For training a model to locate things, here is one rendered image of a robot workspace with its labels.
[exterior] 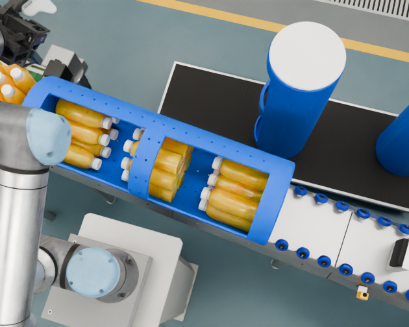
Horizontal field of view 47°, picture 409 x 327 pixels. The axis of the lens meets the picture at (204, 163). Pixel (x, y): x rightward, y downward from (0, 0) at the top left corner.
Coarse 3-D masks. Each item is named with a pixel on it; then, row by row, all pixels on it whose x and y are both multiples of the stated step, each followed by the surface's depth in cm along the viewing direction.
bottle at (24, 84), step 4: (24, 72) 171; (24, 76) 170; (28, 76) 172; (16, 80) 170; (20, 80) 170; (24, 80) 170; (28, 80) 171; (32, 80) 174; (16, 84) 171; (20, 84) 171; (24, 84) 171; (28, 84) 172; (32, 84) 175; (20, 88) 173; (24, 88) 173; (28, 88) 174; (24, 92) 176; (28, 92) 176
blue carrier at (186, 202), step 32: (32, 96) 149; (64, 96) 149; (96, 96) 152; (128, 128) 170; (160, 128) 146; (192, 128) 149; (192, 160) 168; (256, 160) 142; (288, 160) 148; (128, 192) 152; (192, 192) 166; (224, 224) 156; (256, 224) 139
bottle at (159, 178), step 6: (126, 168) 154; (156, 168) 152; (156, 174) 151; (162, 174) 151; (168, 174) 151; (150, 180) 152; (156, 180) 151; (162, 180) 151; (168, 180) 150; (174, 180) 150; (162, 186) 152; (168, 186) 151; (174, 186) 154
